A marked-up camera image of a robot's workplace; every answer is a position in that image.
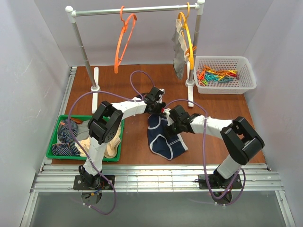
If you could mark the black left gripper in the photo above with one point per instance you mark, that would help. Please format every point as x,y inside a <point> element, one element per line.
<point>156,109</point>

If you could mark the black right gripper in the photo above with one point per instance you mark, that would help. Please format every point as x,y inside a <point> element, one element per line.
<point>171,129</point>

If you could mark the navy blue underwear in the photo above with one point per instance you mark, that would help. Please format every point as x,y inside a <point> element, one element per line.
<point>166,148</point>

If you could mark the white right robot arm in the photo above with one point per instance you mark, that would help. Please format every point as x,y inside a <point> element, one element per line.
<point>240,138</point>

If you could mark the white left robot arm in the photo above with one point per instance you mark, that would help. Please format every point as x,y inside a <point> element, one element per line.
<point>105,123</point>

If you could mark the beige underwear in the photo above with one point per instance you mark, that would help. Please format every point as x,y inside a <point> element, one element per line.
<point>112,147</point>

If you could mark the grey hanging underwear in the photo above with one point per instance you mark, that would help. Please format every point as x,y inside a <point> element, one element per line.
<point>179,47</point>

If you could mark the yellow plastic hanger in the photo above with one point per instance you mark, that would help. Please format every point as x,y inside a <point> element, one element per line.
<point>185,37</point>

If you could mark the grey underwear in tray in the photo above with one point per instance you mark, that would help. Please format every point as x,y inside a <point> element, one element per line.
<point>83,132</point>

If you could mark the striped blue underwear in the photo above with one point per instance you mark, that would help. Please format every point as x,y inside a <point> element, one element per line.
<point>65,145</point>

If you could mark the white plastic basket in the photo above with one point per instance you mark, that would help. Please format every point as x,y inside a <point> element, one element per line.
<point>210,68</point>

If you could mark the teal clothespin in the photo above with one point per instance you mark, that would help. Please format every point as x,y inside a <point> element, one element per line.
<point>225,79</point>

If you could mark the white clothes rack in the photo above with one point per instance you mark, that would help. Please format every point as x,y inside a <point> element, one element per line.
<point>94,73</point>

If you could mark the green plastic tray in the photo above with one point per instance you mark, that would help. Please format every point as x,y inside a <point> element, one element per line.
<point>79,119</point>

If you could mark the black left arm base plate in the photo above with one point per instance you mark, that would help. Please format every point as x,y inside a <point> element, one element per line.
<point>97,183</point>

